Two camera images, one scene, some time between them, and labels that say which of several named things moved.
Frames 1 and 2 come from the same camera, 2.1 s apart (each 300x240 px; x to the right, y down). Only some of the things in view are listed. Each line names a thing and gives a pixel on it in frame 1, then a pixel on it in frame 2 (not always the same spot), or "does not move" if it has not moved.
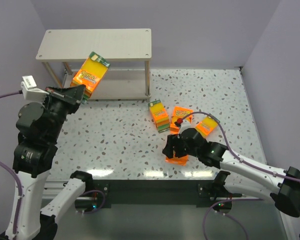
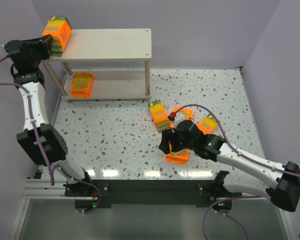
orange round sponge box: x=180 y=161 does not move
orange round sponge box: x=180 y=112 does not move
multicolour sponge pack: x=90 y=74 to x=59 y=29
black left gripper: x=64 y=96 to x=45 y=45
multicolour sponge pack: x=206 y=126 does not move
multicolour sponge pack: x=160 y=116 does not move
